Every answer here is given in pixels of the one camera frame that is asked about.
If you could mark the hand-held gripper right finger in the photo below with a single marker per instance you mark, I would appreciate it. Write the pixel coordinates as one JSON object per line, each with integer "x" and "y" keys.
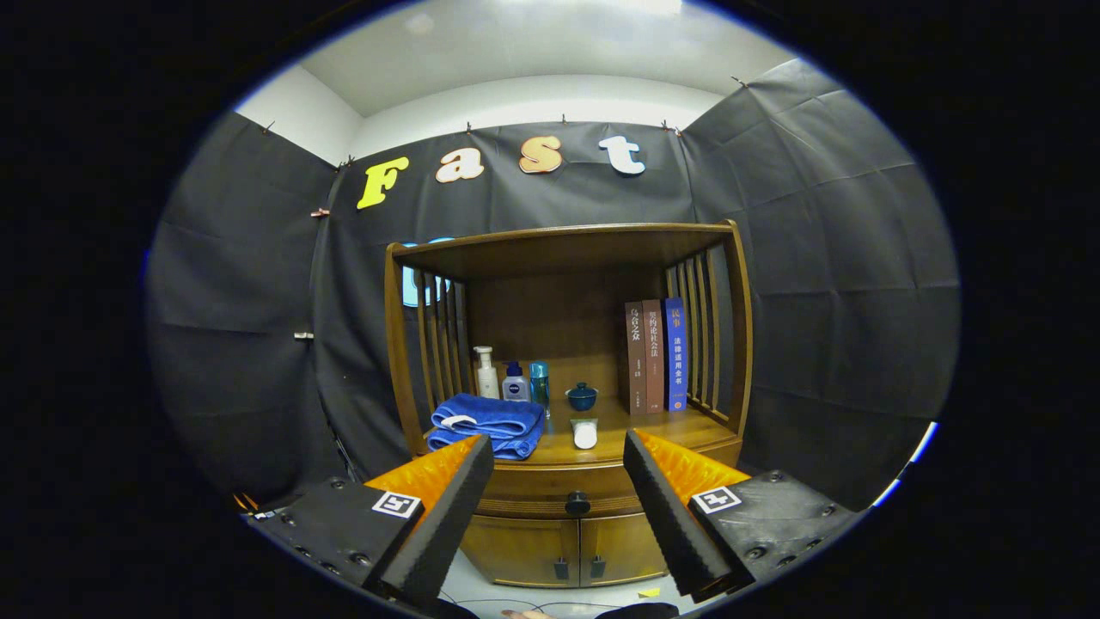
{"x": 670, "y": 524}

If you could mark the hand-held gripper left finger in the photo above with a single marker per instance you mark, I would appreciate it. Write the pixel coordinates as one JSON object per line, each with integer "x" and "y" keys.
{"x": 447, "y": 524}

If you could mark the wooden drawer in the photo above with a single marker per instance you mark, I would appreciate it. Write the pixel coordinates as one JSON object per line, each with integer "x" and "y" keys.
{"x": 533, "y": 490}

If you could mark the white green tube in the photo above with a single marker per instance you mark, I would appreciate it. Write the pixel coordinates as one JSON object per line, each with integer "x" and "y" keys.
{"x": 584, "y": 435}

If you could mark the wooden cabinet door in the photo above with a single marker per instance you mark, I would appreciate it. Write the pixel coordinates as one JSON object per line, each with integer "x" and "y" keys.
{"x": 516, "y": 550}
{"x": 619, "y": 550}

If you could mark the wooden countertop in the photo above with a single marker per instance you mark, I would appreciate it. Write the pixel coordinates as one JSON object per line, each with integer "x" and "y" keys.
{"x": 559, "y": 449}

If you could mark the wooden cabinet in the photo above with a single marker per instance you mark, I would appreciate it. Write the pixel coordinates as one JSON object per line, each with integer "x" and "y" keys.
{"x": 550, "y": 327}

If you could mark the blue folded towel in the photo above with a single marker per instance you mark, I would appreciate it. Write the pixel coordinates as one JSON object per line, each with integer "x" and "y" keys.
{"x": 490, "y": 417}

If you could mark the white pump bottle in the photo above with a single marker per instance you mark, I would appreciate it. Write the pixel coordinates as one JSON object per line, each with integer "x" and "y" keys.
{"x": 486, "y": 383}

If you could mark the white bottle blue cap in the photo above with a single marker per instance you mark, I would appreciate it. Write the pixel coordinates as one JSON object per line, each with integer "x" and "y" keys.
{"x": 516, "y": 389}

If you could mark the blue lidded teacup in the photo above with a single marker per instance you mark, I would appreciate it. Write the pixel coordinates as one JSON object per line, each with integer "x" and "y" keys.
{"x": 582, "y": 398}

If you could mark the blue book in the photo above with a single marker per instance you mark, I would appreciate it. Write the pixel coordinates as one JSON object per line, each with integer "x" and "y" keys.
{"x": 675, "y": 361}

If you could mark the reddish brown book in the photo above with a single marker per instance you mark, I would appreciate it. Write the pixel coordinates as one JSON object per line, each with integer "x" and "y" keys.
{"x": 653, "y": 361}

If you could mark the dark brown book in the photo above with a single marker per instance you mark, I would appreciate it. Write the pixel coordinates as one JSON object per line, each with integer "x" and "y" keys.
{"x": 635, "y": 361}

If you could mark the slim teal bottle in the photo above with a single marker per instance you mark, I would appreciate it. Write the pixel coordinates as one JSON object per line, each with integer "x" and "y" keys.
{"x": 539, "y": 383}

